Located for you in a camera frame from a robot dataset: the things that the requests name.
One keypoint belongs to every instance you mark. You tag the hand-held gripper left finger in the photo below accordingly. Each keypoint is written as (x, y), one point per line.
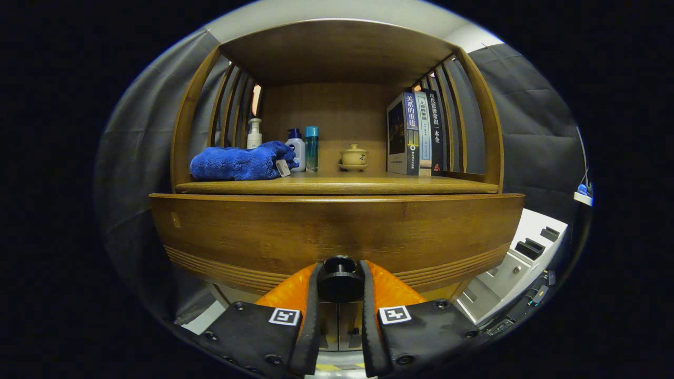
(311, 326)

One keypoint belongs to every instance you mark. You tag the light blue spine book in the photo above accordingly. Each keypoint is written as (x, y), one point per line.
(424, 131)

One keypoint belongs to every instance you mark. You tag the wooden countertop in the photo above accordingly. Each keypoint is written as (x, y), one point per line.
(337, 185)

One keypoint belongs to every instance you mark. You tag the blue folded towel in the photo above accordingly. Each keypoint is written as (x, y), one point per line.
(237, 163)

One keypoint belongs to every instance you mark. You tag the beige lidded teacup with saucer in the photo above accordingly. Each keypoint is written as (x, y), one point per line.
(353, 156)

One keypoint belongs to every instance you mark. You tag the black spine book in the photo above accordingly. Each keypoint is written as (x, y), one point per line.
(436, 131)

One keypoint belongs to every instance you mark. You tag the dark cover thick book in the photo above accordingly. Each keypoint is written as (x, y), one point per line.
(398, 137)

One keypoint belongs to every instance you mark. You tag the white bottle with blue cap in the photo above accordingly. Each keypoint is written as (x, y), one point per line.
(298, 150)

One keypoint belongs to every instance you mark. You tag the white ledge with blue object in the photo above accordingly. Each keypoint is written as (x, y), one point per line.
(583, 193)

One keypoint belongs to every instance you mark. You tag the wooden cabinet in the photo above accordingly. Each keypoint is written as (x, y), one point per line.
(337, 52)

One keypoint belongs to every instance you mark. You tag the teal slim bottle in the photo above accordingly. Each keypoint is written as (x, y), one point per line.
(311, 152)

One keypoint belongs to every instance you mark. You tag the white pump bottle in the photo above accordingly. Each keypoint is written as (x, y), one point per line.
(254, 138)

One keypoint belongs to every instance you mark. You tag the wooden drawer with black knob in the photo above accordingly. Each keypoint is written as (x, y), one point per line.
(337, 226)

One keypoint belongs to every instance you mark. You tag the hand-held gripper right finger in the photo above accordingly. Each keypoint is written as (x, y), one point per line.
(368, 326)

